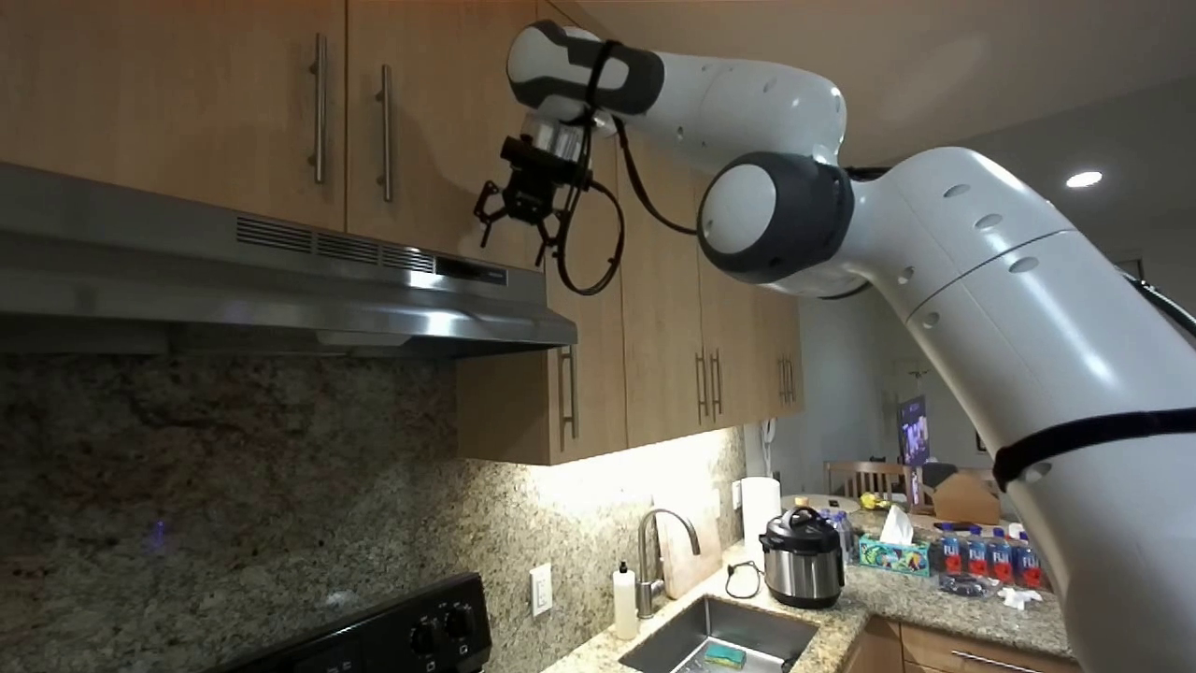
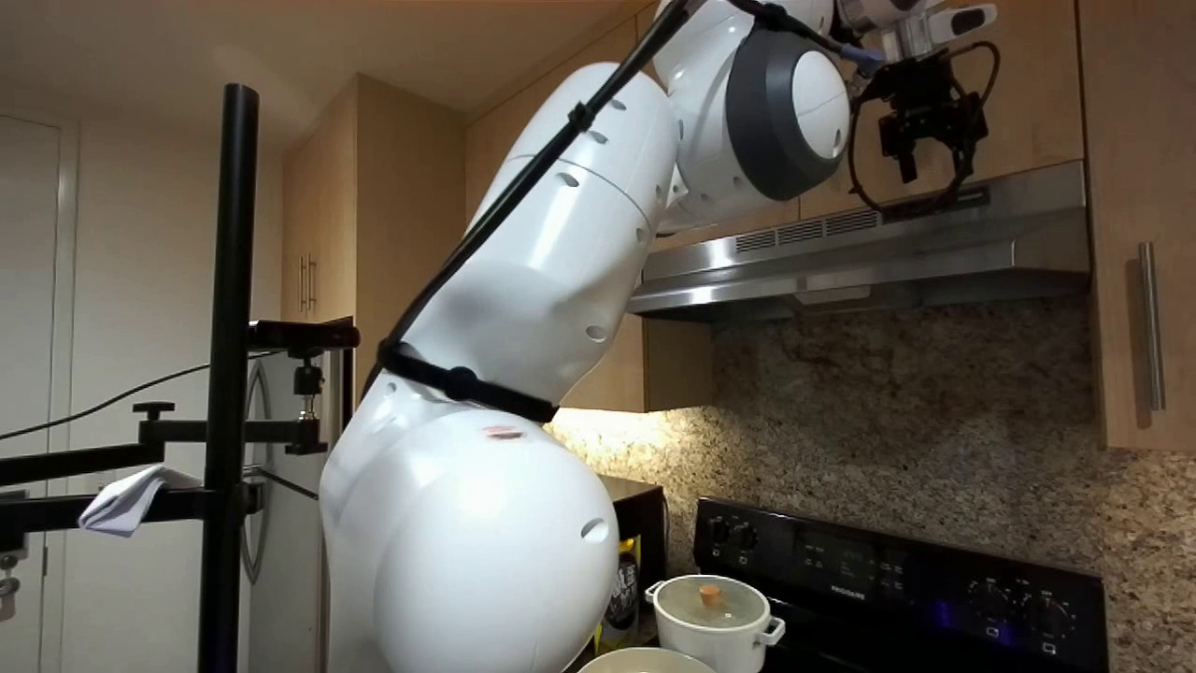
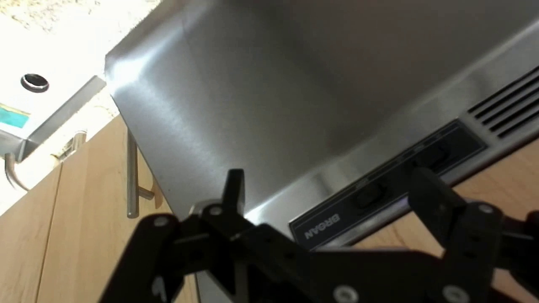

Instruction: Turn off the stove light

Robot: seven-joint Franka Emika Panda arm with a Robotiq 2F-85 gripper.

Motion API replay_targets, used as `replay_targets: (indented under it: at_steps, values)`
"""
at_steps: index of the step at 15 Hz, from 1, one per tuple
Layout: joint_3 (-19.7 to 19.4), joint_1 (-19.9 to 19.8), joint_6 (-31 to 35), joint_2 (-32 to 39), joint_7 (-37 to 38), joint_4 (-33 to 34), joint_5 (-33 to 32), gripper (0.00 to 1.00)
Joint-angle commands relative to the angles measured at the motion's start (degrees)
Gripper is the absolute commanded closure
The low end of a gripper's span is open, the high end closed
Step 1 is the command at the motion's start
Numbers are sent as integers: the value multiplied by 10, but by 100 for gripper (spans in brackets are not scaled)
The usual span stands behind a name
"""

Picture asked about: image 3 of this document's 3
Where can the stainless steel range hood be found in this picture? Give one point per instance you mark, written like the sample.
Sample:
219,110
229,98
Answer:
280,85

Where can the silver kitchen faucet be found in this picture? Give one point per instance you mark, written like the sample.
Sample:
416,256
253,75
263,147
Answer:
10,177

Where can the white countertop object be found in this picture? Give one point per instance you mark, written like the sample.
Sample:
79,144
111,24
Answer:
61,68

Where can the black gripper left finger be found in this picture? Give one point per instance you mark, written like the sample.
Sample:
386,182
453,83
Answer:
157,253

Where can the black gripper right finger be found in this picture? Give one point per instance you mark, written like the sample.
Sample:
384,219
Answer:
477,241

